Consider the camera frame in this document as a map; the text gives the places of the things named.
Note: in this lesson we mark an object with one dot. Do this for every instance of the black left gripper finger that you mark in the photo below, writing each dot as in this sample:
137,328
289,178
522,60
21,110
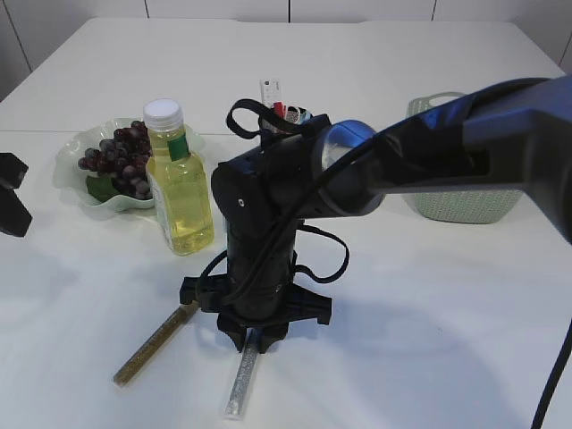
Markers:
15,218
12,171

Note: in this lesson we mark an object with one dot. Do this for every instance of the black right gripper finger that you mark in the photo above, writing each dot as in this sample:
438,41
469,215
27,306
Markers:
236,331
268,335

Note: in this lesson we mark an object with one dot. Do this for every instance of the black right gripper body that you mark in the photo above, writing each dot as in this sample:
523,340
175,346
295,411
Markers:
270,306

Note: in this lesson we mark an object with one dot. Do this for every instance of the gold glitter pen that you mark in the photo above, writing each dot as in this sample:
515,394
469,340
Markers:
134,364

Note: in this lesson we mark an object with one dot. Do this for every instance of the silver glitter pen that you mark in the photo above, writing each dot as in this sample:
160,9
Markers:
236,405

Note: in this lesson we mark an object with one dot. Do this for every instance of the yellow tea bottle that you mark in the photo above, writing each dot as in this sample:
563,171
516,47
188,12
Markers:
177,179

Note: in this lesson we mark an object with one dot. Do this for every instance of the purple grape bunch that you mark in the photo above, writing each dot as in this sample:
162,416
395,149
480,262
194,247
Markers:
118,166

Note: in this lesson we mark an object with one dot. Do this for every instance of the pink scissors with purple sheath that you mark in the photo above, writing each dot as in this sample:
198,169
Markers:
293,114

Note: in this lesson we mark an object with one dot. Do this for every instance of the red glitter pen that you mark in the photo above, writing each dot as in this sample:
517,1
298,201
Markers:
280,109

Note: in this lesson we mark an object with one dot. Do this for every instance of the blue scissors with sheath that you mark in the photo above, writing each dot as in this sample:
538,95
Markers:
305,116

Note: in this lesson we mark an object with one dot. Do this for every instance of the clear plastic ruler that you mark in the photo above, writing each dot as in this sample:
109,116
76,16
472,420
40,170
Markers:
271,92

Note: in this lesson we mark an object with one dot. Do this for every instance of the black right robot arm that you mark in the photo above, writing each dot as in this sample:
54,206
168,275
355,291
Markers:
512,135

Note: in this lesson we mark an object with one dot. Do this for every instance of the green wavy glass plate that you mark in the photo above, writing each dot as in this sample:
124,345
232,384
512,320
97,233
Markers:
69,176

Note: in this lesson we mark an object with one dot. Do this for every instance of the black mesh pen cup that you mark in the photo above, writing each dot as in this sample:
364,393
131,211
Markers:
268,127

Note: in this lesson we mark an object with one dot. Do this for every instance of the green woven plastic basket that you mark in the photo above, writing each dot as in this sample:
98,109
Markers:
467,207

